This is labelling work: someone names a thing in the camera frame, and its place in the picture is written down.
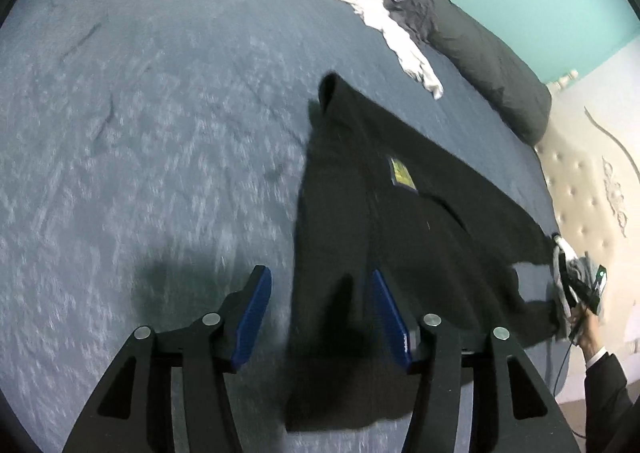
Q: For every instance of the person's right hand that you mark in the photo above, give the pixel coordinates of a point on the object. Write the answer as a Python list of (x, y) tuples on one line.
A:
[(590, 338)]

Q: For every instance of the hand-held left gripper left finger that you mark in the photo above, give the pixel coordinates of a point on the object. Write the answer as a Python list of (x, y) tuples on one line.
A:
[(252, 318)]

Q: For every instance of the white crumpled garment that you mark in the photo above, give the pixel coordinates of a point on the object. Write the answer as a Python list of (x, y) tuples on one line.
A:
[(400, 38)]

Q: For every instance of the cream tufted headboard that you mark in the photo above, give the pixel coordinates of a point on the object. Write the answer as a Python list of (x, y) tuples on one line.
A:
[(575, 183)]

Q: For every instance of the person's right forearm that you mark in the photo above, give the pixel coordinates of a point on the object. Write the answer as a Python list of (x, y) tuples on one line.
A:
[(605, 393)]

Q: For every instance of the black white striped garment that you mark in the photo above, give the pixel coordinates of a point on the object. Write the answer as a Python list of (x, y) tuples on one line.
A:
[(562, 258)]

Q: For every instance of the dark grey rolled duvet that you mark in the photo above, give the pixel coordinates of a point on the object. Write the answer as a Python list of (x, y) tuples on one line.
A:
[(490, 63)]

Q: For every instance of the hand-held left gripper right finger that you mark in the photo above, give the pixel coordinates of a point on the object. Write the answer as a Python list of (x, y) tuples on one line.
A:
[(392, 320)]

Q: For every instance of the dark grey crumpled garment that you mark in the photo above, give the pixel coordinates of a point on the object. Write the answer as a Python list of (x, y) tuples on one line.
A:
[(415, 13)]

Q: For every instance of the blue patterned bed cover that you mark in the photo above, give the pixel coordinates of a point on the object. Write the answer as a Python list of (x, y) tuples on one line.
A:
[(150, 133)]

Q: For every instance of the black pants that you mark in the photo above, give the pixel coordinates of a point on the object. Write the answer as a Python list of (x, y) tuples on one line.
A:
[(400, 233)]

